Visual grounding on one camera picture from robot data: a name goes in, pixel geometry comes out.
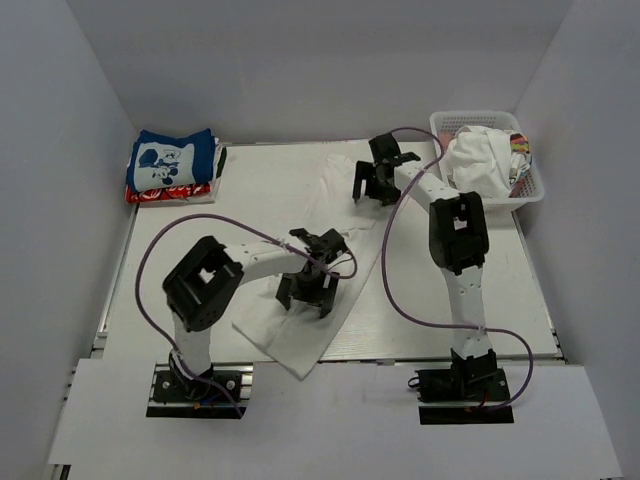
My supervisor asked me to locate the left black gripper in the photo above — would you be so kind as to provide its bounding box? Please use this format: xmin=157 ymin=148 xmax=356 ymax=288
xmin=277 ymin=268 xmax=340 ymax=316

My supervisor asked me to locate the white t-shirt with robot print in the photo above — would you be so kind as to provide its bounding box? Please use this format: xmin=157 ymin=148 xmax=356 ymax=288
xmin=232 ymin=154 xmax=386 ymax=380

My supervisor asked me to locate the white t-shirt with colourful print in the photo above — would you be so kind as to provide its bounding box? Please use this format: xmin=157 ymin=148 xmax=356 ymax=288
xmin=441 ymin=125 xmax=531 ymax=199

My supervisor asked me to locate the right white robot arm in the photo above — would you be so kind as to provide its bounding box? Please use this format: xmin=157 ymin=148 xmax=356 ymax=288
xmin=352 ymin=133 xmax=496 ymax=399

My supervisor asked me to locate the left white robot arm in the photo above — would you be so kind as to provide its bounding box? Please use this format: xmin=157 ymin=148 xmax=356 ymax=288
xmin=162 ymin=228 xmax=350 ymax=399

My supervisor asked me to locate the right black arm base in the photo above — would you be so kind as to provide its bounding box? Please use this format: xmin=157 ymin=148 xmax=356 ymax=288
xmin=407 ymin=369 xmax=514 ymax=426

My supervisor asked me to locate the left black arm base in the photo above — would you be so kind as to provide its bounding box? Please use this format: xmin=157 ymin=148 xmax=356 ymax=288
xmin=146 ymin=363 xmax=253 ymax=420

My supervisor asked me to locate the white plastic basket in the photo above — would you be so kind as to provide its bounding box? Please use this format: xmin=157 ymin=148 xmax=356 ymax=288
xmin=430 ymin=110 xmax=545 ymax=212

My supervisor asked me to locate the red folded t-shirt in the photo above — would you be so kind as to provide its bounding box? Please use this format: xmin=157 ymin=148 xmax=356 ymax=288
xmin=125 ymin=183 xmax=215 ymax=204

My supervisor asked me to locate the blue folded Mickey t-shirt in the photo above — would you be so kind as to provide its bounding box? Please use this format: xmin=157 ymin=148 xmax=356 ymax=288
xmin=126 ymin=129 xmax=219 ymax=193

